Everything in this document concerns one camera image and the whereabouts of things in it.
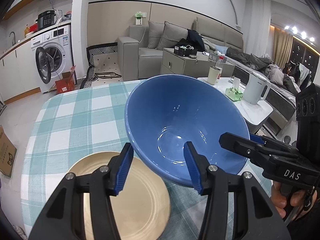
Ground large beige plate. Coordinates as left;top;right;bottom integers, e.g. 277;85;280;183
68;151;171;239

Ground large blue bowl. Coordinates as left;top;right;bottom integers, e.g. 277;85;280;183
125;74;249;187

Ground white kitchen cabinets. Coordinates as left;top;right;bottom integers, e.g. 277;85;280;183
1;42;40;101

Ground kitchen faucet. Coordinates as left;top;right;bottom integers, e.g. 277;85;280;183
9;31;16;46

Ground person's right hand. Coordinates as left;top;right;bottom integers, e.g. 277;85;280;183
270;181;306;218

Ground white electric kettle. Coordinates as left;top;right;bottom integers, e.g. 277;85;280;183
242;72;271;105

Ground green tissue pack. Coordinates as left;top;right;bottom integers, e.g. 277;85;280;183
225;87;243;102

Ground bed with grey bedding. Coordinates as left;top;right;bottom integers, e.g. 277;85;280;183
225;47;311;133

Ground cream tumbler cup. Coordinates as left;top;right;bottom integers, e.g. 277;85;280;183
207;66;222;85

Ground clear plastic bottle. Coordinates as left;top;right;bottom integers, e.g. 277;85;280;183
215;56;224;79

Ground brown cardboard box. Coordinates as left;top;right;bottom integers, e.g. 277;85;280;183
0;125;17;178

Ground grey side cabinet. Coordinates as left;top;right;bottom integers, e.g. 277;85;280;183
161;47;235;79

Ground teal plaid tablecloth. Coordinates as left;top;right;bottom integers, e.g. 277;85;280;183
20;80;273;240

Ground grey sofa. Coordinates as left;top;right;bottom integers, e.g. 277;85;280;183
117;17;244;81

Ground black white patterned rug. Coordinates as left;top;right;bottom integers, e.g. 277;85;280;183
80;42;123;89

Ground white washing machine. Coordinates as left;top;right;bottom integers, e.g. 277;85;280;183
30;24;74;94

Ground black pressure cooker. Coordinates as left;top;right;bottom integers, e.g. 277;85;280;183
36;10;56;30

